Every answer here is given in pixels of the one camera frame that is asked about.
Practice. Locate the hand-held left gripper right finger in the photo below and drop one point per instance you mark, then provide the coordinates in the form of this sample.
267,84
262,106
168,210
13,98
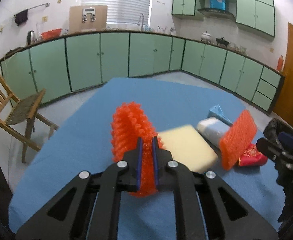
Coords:
156,160

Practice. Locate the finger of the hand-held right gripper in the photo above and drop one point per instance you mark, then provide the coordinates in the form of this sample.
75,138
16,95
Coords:
289,138
267,147

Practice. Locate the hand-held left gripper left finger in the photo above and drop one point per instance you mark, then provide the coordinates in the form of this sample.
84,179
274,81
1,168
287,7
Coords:
139,160

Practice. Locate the black trash bin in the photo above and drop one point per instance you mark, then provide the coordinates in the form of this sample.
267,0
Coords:
274,128

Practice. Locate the red patterned packet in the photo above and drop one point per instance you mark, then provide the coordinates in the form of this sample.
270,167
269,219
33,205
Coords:
251,156

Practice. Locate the orange ridged foam sheet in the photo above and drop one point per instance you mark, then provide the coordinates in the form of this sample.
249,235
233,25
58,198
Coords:
236,142

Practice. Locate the cream sponge block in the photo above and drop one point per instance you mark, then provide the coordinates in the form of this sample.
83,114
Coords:
189,147

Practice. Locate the white and blue pack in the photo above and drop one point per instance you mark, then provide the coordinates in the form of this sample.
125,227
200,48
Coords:
210,128

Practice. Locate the blue table mat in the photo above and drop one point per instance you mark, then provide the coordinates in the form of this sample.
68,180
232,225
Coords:
74,142

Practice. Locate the red thermos bottle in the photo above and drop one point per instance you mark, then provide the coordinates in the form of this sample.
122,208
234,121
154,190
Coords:
280,63

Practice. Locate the green base cabinets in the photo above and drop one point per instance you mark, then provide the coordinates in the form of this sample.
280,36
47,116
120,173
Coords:
84,60

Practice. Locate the black wok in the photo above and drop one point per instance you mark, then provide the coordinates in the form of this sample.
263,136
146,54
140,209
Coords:
222,42

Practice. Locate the white cooking pot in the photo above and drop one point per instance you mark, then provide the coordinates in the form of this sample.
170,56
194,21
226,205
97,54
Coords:
206,37

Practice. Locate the wooden chair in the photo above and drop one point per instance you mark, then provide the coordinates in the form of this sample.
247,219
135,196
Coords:
24,105

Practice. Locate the small metal kettle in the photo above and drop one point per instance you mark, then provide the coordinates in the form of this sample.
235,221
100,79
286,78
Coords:
172,30

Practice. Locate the metal kitchen faucet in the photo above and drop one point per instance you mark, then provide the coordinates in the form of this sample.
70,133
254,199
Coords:
143,22

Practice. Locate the range hood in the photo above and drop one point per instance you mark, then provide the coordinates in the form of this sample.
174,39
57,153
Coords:
216,12

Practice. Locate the blue box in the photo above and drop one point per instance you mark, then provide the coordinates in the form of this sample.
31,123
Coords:
217,3

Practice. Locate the brown cardboard box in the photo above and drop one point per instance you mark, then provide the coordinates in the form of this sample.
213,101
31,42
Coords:
76,20

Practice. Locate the red plastic basin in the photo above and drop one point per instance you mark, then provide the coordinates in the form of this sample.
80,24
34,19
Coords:
51,33

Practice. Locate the white device on board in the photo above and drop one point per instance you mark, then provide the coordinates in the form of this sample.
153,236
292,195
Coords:
89,10

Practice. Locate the white window blind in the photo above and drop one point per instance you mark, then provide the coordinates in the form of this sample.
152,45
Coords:
126,2

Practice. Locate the electric kettle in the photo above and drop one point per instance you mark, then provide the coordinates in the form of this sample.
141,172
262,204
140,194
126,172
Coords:
31,38

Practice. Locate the dark towel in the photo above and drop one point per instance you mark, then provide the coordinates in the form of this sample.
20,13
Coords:
21,17

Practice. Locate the green wall cabinets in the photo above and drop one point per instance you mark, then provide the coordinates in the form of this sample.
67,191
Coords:
264,17

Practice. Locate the metal towel rail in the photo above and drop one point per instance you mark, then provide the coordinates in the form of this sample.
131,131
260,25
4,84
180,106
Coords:
39,5

